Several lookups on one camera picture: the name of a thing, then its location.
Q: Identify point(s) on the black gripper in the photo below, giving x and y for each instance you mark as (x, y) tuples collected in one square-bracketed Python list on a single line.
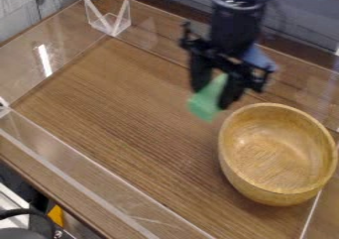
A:
[(228, 49)]

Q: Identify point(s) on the green rectangular block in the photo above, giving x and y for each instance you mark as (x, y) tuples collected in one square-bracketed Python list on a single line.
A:
[(203, 103)]

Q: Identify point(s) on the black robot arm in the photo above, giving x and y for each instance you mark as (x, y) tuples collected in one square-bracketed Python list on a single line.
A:
[(229, 50)]

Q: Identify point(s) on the brown wooden bowl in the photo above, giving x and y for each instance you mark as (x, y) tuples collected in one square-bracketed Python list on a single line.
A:
[(276, 153)]

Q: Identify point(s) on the black device with yellow label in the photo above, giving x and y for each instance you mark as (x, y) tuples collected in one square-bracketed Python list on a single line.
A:
[(41, 224)]

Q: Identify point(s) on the clear acrylic corner bracket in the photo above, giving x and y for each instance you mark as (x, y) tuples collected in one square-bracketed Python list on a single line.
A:
[(109, 23)]

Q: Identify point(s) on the clear acrylic front wall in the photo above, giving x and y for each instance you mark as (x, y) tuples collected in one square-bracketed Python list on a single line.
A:
[(93, 194)]

